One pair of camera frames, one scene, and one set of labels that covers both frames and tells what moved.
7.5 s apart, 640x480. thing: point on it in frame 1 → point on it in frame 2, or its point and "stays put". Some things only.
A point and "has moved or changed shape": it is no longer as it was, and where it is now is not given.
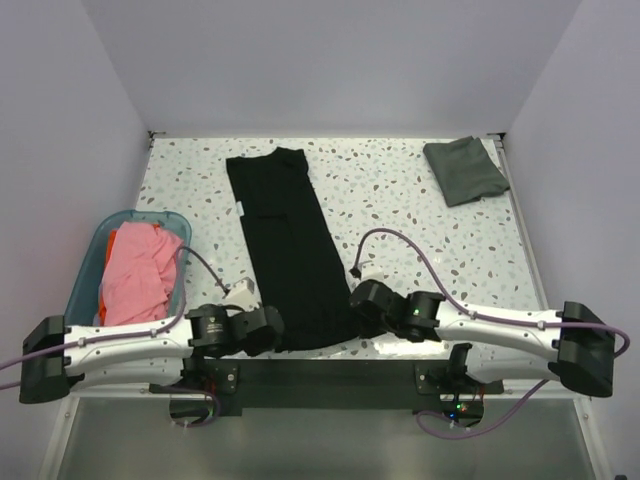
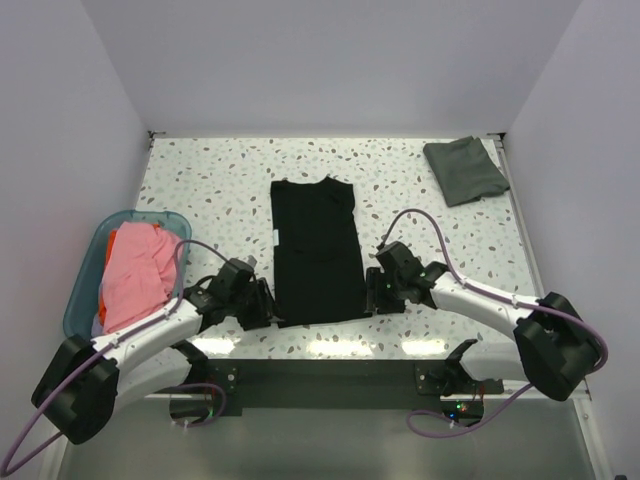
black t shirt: x=294 y=261 has moved or changed shape
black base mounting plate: x=327 y=384 stays put
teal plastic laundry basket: x=83 y=300 stays put
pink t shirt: x=140 y=273 stays put
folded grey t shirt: x=466 y=170 stays put
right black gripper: x=363 y=329 → x=373 y=295
